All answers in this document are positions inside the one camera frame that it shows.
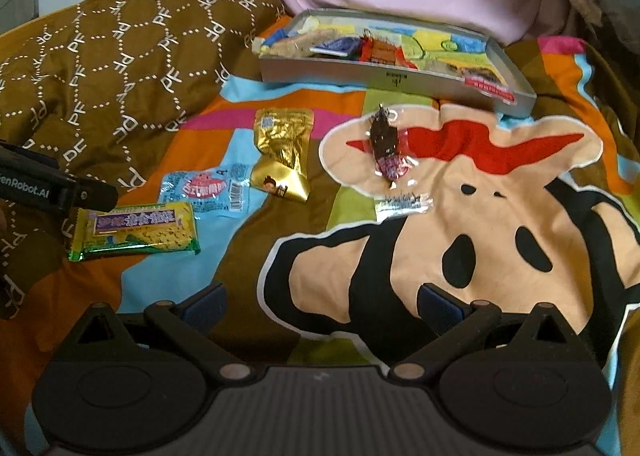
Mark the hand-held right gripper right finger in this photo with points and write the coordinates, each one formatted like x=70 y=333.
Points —
x=440 y=308

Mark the oat cereal bar packet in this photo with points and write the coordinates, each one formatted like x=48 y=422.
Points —
x=295 y=44

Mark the clear packet of dark fruit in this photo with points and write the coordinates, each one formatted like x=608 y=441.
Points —
x=385 y=140

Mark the green yellow biscuit packet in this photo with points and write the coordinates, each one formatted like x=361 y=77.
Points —
x=140 y=231

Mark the printed cartoon blanket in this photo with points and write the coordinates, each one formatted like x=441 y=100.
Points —
x=500 y=236

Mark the brown patterned pillow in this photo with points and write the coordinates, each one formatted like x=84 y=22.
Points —
x=125 y=60

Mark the blue white snack packet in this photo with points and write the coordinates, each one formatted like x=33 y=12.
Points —
x=205 y=188

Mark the dark blue snack packet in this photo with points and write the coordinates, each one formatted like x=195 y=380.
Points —
x=335 y=48

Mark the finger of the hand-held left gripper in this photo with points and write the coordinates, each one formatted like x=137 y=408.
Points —
x=95 y=196

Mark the grey metal tray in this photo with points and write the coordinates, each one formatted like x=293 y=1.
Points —
x=350 y=75

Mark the small silver packet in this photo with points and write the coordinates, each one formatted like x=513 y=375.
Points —
x=402 y=206

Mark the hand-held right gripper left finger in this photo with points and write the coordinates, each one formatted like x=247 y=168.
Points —
x=207 y=308

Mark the gold snack packet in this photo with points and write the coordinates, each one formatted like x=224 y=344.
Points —
x=282 y=145

